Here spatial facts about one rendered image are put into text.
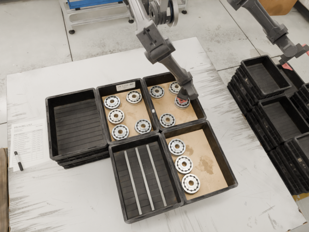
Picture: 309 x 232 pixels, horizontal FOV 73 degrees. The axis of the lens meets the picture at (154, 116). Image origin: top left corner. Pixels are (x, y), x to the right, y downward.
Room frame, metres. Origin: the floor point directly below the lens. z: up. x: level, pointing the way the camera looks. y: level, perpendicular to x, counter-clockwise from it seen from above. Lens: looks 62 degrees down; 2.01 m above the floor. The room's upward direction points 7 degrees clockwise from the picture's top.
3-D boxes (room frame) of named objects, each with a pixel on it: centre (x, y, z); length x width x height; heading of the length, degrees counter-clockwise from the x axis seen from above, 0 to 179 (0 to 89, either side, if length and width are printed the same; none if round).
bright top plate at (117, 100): (0.68, 0.28, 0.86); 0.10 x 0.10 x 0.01
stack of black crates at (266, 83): (1.33, -0.95, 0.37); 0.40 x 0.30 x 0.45; 25
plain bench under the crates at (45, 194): (0.51, 0.10, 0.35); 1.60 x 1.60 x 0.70; 25
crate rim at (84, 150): (0.49, 0.45, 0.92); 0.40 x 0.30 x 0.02; 23
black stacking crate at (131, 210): (0.24, 0.02, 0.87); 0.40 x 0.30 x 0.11; 23
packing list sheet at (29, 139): (0.40, 0.79, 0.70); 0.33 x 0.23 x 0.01; 25
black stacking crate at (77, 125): (0.49, 0.45, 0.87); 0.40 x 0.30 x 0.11; 23
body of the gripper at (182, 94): (0.76, -0.17, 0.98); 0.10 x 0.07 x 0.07; 158
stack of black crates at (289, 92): (1.50, -1.32, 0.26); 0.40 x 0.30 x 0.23; 25
